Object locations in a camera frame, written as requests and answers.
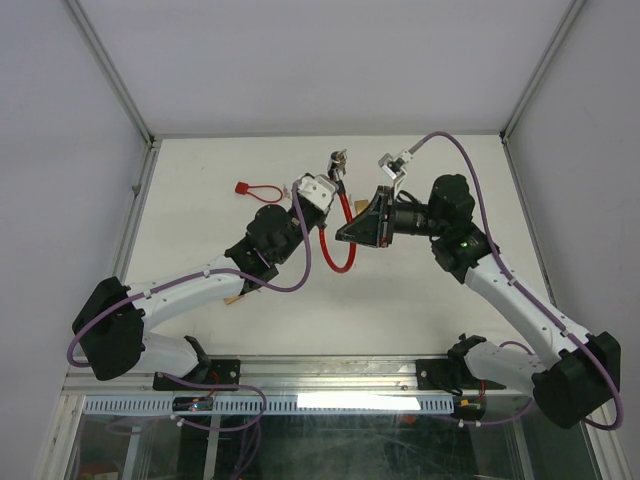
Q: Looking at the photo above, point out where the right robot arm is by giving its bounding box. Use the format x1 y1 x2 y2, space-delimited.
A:
335 174 621 429

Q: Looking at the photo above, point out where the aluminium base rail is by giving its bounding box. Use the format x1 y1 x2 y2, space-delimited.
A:
62 353 606 399

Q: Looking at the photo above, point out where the aluminium frame post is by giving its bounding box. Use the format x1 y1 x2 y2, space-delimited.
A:
61 0 156 148
500 0 588 144

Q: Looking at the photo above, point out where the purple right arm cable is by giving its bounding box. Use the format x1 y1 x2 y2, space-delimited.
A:
410 131 625 431

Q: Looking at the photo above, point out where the red thin-cable padlock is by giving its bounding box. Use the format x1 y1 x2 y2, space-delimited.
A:
234 182 284 195

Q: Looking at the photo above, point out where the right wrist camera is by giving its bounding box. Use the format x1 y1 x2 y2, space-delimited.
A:
378 150 413 196

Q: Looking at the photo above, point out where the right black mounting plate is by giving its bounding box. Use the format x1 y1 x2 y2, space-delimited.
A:
415 357 506 395

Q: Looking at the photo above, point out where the white slotted cable duct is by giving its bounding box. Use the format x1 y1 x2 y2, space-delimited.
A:
84 393 454 417

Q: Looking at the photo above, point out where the right aluminium frame post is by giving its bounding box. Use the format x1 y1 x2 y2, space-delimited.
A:
500 0 588 144

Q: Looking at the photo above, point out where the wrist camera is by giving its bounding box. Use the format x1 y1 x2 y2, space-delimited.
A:
293 174 338 214
378 150 413 196

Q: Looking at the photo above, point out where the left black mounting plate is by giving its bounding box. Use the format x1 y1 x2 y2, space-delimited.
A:
152 358 241 391

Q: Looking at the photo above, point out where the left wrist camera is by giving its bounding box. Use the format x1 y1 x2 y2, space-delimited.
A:
293 174 338 214

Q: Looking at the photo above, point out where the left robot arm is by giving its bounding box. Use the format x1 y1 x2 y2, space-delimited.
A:
66 185 334 389

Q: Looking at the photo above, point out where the black mounting plate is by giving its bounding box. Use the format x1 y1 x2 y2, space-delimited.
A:
415 357 506 395
152 358 241 391

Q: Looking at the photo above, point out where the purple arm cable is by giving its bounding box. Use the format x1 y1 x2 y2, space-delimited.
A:
410 131 625 431
66 179 314 369

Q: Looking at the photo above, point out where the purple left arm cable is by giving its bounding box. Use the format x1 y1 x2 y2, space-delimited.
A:
66 179 314 369

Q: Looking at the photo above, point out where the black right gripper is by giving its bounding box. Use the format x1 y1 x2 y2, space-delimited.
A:
335 186 447 248

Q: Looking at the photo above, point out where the medium brass padlock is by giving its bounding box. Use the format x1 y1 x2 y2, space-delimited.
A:
354 200 369 216

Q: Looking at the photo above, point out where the large brass padlock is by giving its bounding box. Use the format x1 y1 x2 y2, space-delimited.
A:
224 295 246 305

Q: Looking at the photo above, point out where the thick red cable lock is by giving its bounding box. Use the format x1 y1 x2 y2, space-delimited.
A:
317 147 359 275

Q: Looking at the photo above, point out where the left aluminium frame post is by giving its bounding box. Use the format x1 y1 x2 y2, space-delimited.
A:
61 0 156 148

